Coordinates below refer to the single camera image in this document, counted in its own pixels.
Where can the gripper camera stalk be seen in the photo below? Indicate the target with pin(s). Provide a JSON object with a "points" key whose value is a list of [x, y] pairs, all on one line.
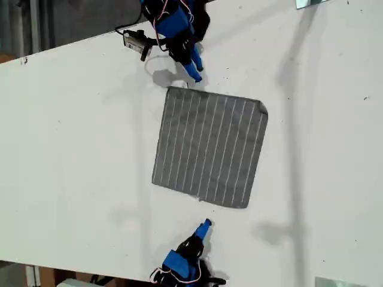
{"points": [[145, 53]]}

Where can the white table leg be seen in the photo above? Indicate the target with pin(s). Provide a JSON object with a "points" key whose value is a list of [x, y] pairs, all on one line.
{"points": [[32, 276]]}

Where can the white plastic container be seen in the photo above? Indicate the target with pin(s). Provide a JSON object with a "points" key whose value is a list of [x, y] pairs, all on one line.
{"points": [[74, 283]]}

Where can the grey striped towel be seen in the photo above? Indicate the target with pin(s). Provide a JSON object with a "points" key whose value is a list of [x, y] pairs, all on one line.
{"points": [[209, 149]]}

